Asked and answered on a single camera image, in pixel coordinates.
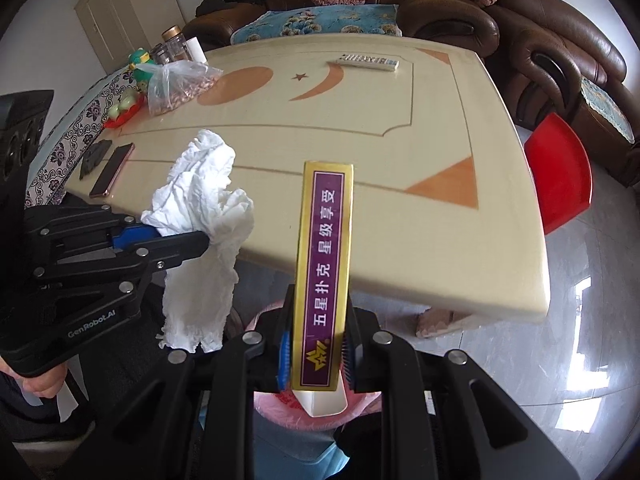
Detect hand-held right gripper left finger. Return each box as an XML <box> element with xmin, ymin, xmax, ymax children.
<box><xmin>85</xmin><ymin>285</ymin><xmax>297</xmax><ymax>480</ymax></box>

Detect red stool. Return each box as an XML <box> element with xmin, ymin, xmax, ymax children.
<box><xmin>524</xmin><ymin>112</ymin><xmax>593</xmax><ymax>236</ymax></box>

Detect green toy figure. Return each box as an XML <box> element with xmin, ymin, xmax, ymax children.
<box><xmin>127</xmin><ymin>49</ymin><xmax>154</xmax><ymax>84</ymax></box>

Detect rose gold smartphone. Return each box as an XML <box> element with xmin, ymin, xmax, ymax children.
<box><xmin>89</xmin><ymin>143</ymin><xmax>136</xmax><ymax>199</ymax></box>

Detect teal armrest cover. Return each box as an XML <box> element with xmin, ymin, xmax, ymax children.
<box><xmin>580</xmin><ymin>76</ymin><xmax>636</xmax><ymax>143</ymax></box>

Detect long brown leather sofa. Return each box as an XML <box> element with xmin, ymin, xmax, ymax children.
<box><xmin>182</xmin><ymin>0</ymin><xmax>501</xmax><ymax>56</ymax></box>

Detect white remote control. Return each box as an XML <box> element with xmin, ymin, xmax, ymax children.
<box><xmin>327</xmin><ymin>53</ymin><xmax>401</xmax><ymax>72</ymax></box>

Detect cream wooden table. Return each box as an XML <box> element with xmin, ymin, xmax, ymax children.
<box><xmin>64</xmin><ymin>35</ymin><xmax>551</xmax><ymax>323</ymax></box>

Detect blue trash bin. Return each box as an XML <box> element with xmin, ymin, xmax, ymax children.
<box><xmin>200</xmin><ymin>400</ymin><xmax>352</xmax><ymax>480</ymax></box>

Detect pink printed trash bag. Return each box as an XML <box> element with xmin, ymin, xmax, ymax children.
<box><xmin>244</xmin><ymin>299</ymin><xmax>383</xmax><ymax>435</ymax></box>

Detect person's left hand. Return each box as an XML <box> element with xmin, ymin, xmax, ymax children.
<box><xmin>0</xmin><ymin>356</ymin><xmax>69</xmax><ymax>402</ymax></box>

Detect white tissue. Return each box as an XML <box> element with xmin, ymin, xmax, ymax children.
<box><xmin>141</xmin><ymin>129</ymin><xmax>255</xmax><ymax>353</ymax></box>

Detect blue floral seat cloth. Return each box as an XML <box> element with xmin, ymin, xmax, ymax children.
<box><xmin>231</xmin><ymin>4</ymin><xmax>403</xmax><ymax>45</ymax></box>

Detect brown leather armchair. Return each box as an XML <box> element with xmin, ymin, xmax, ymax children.
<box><xmin>487</xmin><ymin>0</ymin><xmax>640</xmax><ymax>188</ymax></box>

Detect small black object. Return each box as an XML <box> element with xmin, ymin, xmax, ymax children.
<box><xmin>80</xmin><ymin>140</ymin><xmax>112</xmax><ymax>180</ymax></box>

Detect glass jar with gold lid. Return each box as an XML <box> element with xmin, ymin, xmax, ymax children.
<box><xmin>161</xmin><ymin>25</ymin><xmax>189</xmax><ymax>64</ymax></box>

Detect clear plastic bag of peanuts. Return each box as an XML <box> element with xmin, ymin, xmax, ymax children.
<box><xmin>134</xmin><ymin>60</ymin><xmax>223</xmax><ymax>116</ymax></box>

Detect gold and purple card box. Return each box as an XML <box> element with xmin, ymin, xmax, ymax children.
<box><xmin>290</xmin><ymin>160</ymin><xmax>355</xmax><ymax>418</ymax></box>

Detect red plate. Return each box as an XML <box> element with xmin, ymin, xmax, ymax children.
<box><xmin>103</xmin><ymin>87</ymin><xmax>148</xmax><ymax>129</ymax></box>

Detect cream panel door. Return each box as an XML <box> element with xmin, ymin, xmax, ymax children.
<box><xmin>75</xmin><ymin>0</ymin><xmax>186</xmax><ymax>76</ymax></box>

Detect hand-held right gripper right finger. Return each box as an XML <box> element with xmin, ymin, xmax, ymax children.
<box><xmin>341</xmin><ymin>305</ymin><xmax>566</xmax><ymax>480</ymax></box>

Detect purple floral sofa cover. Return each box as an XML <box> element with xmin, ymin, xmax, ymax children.
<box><xmin>25</xmin><ymin>67</ymin><xmax>146</xmax><ymax>208</ymax></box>

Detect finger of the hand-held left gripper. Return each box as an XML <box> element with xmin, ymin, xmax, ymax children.
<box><xmin>29</xmin><ymin>204</ymin><xmax>162</xmax><ymax>251</ymax></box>
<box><xmin>29</xmin><ymin>230</ymin><xmax>211</xmax><ymax>302</ymax></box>

